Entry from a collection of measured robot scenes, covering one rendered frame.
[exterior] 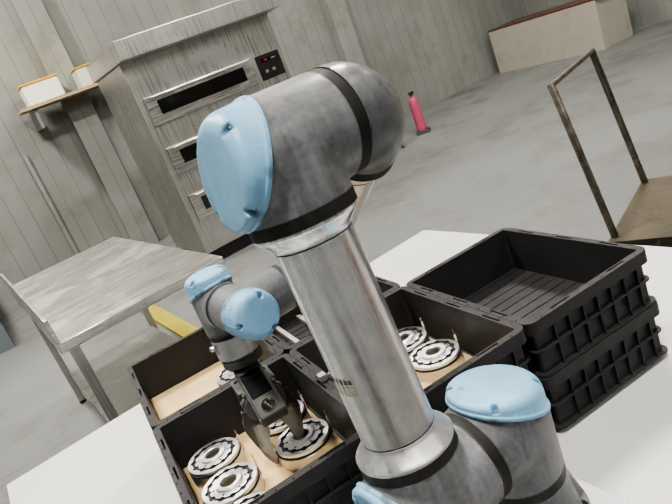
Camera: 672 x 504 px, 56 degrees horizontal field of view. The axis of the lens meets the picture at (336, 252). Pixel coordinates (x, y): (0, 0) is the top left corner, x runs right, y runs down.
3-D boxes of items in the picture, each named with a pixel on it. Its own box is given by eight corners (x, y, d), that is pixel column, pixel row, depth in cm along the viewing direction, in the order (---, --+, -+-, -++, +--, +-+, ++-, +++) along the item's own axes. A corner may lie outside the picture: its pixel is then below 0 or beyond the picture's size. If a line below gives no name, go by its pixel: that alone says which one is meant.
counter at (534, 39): (525, 60, 1119) (513, 19, 1098) (636, 34, 936) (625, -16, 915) (499, 73, 1089) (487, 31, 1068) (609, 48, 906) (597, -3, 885)
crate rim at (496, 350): (531, 339, 105) (527, 326, 104) (385, 436, 95) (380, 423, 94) (406, 293, 141) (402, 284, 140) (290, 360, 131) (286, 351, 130)
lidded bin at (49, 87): (63, 97, 735) (53, 77, 728) (67, 93, 704) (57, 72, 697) (26, 110, 716) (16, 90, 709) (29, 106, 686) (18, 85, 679)
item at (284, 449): (338, 436, 108) (337, 433, 108) (286, 467, 106) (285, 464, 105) (317, 413, 118) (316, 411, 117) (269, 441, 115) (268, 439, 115)
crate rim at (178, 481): (385, 436, 95) (380, 423, 94) (206, 556, 85) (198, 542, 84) (290, 361, 131) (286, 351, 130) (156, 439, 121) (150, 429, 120)
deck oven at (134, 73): (218, 269, 576) (112, 41, 514) (178, 258, 680) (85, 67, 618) (352, 197, 645) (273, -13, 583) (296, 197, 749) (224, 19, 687)
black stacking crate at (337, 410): (404, 486, 98) (380, 426, 94) (235, 606, 88) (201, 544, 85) (307, 399, 133) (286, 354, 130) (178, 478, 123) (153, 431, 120)
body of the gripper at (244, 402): (278, 389, 116) (253, 334, 112) (293, 407, 108) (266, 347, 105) (241, 410, 114) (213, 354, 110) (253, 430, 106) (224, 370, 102)
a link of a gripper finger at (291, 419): (306, 427, 117) (279, 391, 114) (317, 441, 112) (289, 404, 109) (292, 438, 117) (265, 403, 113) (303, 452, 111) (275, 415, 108)
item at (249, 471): (267, 478, 105) (266, 475, 104) (215, 517, 100) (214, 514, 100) (244, 457, 113) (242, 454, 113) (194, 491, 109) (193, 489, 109)
